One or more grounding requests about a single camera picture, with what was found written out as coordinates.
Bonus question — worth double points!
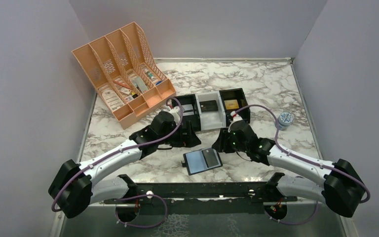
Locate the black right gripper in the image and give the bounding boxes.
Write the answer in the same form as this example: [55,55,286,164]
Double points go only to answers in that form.
[212,127,249,153]

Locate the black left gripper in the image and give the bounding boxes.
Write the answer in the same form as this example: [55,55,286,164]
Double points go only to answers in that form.
[158,121,201,148]

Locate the silver grey credit card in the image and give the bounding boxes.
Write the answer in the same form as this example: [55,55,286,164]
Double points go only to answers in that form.
[182,104,194,117]

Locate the black leather card holder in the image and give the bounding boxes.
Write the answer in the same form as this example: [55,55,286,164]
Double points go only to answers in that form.
[181,148,223,175]

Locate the black VIP credit card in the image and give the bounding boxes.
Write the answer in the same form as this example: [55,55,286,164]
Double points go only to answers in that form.
[199,100,218,113]

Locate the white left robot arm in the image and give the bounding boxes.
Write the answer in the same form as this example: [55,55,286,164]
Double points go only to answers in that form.
[48,107,201,218]

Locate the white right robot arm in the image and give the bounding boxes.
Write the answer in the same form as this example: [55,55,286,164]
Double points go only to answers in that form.
[212,120,365,217]

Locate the black left card bin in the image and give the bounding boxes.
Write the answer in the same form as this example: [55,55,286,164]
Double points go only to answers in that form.
[175,94,201,132]

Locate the black card bin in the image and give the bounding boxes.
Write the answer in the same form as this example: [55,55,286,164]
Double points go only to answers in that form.
[175,94,201,132]
[219,88,248,126]

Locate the white middle card bin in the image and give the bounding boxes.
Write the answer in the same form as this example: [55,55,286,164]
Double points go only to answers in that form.
[195,91,226,131]

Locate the gold credit card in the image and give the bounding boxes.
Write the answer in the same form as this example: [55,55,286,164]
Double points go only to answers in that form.
[224,99,240,110]

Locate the black right card bin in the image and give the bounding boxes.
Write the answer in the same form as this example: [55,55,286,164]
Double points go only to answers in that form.
[219,88,248,126]

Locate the white patterned card stack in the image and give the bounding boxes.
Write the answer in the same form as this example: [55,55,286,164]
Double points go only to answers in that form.
[102,89,124,111]

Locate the grey flat eraser block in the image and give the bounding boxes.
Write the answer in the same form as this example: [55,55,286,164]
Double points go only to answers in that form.
[134,77,149,93]

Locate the small blue white jar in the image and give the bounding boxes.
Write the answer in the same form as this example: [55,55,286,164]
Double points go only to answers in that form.
[276,112,294,130]

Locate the green white battery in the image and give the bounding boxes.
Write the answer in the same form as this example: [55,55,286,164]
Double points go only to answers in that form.
[146,71,156,80]

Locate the red pen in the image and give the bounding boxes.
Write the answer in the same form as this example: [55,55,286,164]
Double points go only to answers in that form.
[113,80,132,90]

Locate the peach plastic file organizer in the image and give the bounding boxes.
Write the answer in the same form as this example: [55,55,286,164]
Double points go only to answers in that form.
[72,22,176,129]

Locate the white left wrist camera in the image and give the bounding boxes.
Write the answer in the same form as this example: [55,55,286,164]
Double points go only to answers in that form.
[168,106,183,124]

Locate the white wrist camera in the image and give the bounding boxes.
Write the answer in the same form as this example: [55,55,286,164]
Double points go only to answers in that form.
[168,106,183,124]
[229,111,241,124]

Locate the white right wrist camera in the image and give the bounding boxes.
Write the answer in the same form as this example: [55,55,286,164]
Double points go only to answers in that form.
[229,111,241,124]

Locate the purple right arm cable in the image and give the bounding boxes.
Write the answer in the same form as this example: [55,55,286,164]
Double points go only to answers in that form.
[232,104,371,204]

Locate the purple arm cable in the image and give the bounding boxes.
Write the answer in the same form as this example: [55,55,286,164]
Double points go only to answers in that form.
[51,96,184,213]
[232,104,371,204]

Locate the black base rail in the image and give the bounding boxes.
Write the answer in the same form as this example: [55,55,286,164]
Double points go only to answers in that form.
[103,182,297,215]

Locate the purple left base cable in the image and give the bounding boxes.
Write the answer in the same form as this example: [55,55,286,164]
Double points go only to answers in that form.
[114,194,169,229]

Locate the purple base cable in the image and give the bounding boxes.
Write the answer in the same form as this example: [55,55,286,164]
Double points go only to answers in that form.
[264,201,319,227]
[114,194,169,229]

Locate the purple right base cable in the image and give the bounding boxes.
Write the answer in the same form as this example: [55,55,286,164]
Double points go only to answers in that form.
[264,201,319,227]

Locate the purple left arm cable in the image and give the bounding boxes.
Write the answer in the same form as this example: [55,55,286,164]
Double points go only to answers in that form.
[51,96,184,213]

